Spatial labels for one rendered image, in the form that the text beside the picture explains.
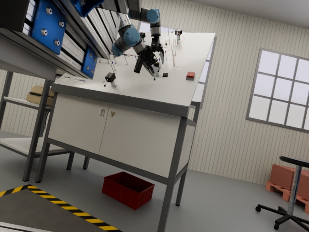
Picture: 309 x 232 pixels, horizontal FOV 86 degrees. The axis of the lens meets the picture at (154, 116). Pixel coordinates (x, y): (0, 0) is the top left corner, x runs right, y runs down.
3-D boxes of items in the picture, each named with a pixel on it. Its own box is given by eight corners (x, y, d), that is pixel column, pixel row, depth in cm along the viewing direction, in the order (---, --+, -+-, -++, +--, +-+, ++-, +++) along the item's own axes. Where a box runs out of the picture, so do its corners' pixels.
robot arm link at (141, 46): (134, 47, 96) (129, 46, 103) (139, 54, 99) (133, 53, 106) (144, 39, 98) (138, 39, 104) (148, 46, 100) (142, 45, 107)
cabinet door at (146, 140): (167, 178, 104) (180, 117, 105) (98, 154, 123) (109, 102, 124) (168, 177, 106) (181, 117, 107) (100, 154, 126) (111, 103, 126)
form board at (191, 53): (54, 84, 144) (53, 83, 143) (114, 33, 203) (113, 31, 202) (189, 108, 103) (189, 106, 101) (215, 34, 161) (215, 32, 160)
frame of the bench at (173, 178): (160, 245, 102) (187, 118, 104) (34, 182, 144) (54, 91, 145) (180, 205, 159) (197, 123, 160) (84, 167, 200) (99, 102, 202)
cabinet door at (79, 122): (98, 154, 124) (109, 103, 125) (47, 137, 143) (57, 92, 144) (100, 154, 126) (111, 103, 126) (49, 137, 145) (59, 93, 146)
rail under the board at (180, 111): (186, 117, 100) (188, 107, 100) (50, 90, 142) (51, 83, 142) (187, 118, 105) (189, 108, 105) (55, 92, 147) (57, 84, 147)
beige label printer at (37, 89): (41, 105, 149) (46, 84, 149) (24, 101, 155) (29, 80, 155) (67, 109, 178) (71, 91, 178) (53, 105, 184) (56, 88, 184)
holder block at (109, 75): (105, 93, 122) (100, 82, 115) (113, 83, 130) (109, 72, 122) (110, 94, 121) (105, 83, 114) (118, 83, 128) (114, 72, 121)
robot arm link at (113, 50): (112, 42, 84) (127, 29, 87) (106, 48, 94) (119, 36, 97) (123, 55, 88) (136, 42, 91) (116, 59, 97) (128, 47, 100)
